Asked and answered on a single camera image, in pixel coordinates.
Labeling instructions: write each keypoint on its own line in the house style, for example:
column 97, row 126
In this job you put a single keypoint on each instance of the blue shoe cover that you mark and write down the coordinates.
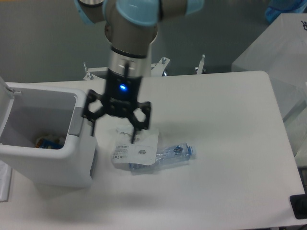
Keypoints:
column 272, row 13

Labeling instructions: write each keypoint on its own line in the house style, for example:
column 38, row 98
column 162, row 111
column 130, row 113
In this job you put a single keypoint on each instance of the white box at right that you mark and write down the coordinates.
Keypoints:
column 281, row 52

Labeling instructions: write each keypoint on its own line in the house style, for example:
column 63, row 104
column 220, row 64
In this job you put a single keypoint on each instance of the trash inside the can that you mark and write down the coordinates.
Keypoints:
column 50, row 141

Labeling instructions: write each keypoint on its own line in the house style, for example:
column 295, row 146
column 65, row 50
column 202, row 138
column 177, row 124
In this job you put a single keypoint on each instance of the clear plastic sheet left edge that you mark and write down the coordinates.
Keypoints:
column 5, row 181

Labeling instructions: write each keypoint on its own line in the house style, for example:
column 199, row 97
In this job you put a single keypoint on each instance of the white push-top trash can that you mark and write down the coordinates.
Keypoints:
column 43, row 135

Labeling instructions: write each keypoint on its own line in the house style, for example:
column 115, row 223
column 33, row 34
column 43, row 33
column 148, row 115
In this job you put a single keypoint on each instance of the crumpled white plastic wrapper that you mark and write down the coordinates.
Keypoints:
column 142, row 151

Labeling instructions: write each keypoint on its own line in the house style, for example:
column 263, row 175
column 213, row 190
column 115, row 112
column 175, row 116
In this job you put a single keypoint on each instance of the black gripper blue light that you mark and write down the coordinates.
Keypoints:
column 119, row 99

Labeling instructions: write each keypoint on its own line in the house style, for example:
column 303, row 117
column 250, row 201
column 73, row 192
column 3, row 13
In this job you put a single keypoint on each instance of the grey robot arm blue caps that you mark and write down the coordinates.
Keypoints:
column 131, row 26

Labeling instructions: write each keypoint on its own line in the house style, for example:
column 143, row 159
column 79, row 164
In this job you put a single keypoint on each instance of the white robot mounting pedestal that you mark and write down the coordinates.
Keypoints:
column 156, row 70

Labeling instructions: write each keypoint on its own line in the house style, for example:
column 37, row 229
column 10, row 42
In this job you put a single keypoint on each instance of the black device at table corner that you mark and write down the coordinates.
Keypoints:
column 299, row 206

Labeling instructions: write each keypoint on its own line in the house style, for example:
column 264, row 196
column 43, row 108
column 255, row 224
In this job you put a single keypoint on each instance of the crushed clear plastic bottle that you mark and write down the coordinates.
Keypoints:
column 166, row 158

